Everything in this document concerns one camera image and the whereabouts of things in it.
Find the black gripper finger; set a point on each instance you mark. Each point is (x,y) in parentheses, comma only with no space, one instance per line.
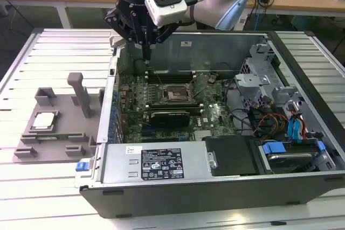
(124,25)
(161,34)

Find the silver CPU chip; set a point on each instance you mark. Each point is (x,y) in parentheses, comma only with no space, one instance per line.
(44,120)

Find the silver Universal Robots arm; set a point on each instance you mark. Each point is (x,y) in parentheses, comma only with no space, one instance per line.
(210,6)

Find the black RAM slot row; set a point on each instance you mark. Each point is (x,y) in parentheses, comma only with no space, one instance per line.
(194,109)
(172,77)

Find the thin locking lever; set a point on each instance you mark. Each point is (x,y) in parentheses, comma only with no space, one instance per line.
(159,79)
(200,94)

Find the round coin battery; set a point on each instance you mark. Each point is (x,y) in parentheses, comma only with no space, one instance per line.
(213,78)

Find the black graphics card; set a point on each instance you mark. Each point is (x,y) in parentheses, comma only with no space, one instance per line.
(169,119)

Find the green motherboard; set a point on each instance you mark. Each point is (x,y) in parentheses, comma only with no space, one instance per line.
(213,106)

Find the grey metal drive cage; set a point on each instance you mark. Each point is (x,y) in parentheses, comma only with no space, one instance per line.
(250,82)

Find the small silver heatsink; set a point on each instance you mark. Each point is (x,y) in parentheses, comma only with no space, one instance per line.
(203,135)

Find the grey parts rack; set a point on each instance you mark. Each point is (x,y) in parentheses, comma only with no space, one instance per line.
(67,127)

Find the black power supply label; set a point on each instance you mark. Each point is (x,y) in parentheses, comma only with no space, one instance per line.
(161,164)

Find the grey power supply unit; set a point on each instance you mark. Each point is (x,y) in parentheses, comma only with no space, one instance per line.
(121,160)

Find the green RAM stick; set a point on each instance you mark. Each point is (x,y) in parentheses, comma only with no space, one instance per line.
(47,138)

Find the black plastic shroud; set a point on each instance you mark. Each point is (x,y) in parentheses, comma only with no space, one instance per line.
(231,154)

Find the blue case latch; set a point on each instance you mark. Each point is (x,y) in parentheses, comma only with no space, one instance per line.
(82,166)

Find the open black PC case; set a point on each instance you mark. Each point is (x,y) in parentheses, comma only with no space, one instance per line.
(215,197)

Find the hard disk blue carrier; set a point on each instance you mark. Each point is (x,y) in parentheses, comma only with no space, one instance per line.
(291,160)

